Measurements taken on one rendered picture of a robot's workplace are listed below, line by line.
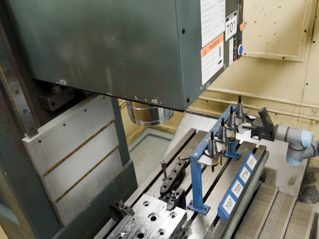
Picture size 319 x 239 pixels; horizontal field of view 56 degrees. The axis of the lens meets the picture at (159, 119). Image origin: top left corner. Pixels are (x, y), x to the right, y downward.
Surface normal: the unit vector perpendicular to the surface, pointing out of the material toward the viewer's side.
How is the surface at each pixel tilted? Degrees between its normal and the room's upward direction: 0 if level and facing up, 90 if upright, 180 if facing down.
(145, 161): 0
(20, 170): 90
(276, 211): 7
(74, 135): 90
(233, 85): 90
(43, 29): 90
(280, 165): 24
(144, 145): 0
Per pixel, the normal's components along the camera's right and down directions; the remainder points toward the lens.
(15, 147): 0.84, 0.20
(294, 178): -0.32, -0.57
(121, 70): -0.53, 0.50
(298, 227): -0.04, -0.90
